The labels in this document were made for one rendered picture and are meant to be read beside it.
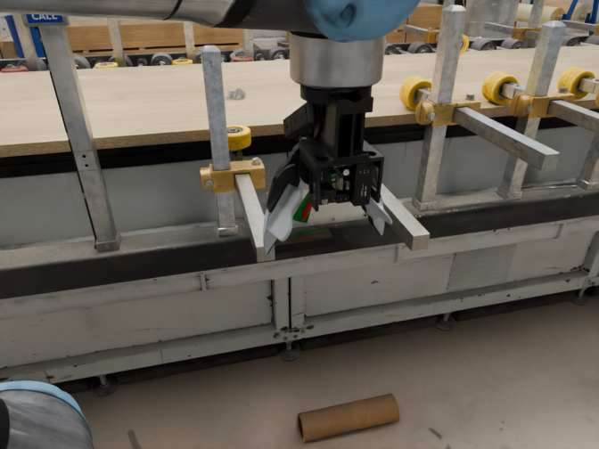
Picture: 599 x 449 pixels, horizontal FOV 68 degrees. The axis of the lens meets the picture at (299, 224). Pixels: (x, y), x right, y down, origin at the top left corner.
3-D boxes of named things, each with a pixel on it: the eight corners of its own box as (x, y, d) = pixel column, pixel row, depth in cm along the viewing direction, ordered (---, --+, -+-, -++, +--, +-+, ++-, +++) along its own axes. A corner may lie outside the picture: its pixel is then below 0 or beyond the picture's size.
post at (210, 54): (238, 259, 106) (219, 46, 82) (223, 262, 105) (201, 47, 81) (236, 251, 109) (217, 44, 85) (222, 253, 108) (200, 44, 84)
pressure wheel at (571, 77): (594, 64, 123) (568, 81, 124) (597, 88, 128) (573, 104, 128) (577, 61, 128) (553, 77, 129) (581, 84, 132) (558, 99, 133)
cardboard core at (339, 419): (400, 409, 133) (304, 430, 127) (397, 426, 138) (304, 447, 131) (389, 387, 140) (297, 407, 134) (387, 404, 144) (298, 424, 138)
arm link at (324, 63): (279, 28, 44) (368, 25, 46) (280, 78, 47) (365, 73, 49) (305, 41, 37) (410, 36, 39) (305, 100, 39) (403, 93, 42)
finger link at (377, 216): (396, 255, 53) (357, 206, 48) (374, 230, 58) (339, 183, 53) (416, 239, 53) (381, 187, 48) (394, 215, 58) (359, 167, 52)
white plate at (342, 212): (372, 218, 108) (375, 181, 103) (267, 232, 103) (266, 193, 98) (371, 217, 109) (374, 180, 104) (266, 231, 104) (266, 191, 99)
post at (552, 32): (513, 215, 120) (568, 21, 96) (502, 216, 120) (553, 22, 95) (505, 208, 123) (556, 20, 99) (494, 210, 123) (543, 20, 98)
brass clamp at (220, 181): (266, 189, 97) (265, 168, 95) (203, 196, 94) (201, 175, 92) (261, 178, 102) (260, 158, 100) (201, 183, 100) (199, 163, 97)
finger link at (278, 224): (253, 265, 48) (301, 198, 45) (243, 238, 53) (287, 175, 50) (276, 275, 49) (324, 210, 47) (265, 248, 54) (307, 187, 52)
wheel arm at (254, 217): (276, 264, 73) (275, 242, 71) (256, 266, 72) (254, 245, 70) (242, 163, 109) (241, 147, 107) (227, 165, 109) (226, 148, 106)
